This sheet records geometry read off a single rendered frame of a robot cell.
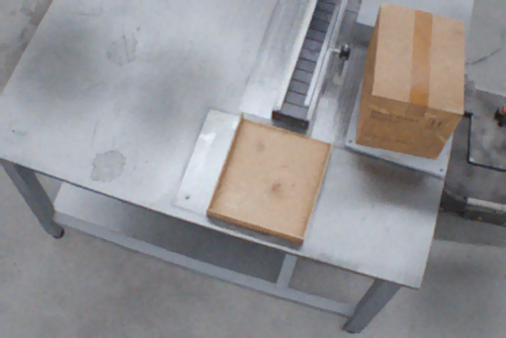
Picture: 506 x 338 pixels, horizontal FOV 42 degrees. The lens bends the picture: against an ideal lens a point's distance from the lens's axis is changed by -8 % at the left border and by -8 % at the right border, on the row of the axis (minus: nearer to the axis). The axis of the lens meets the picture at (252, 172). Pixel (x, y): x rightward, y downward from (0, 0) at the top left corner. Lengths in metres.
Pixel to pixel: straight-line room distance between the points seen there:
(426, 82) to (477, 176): 1.00
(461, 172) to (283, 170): 0.98
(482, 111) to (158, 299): 1.47
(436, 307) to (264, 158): 1.12
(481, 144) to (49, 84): 1.62
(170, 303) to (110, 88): 0.94
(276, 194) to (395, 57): 0.48
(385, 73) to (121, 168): 0.75
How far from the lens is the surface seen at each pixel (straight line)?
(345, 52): 1.96
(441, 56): 1.83
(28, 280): 2.78
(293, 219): 1.86
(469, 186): 2.69
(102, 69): 2.10
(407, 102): 1.73
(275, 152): 1.93
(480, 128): 2.80
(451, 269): 2.82
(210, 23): 2.16
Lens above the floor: 2.57
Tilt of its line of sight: 66 degrees down
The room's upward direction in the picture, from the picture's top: 5 degrees clockwise
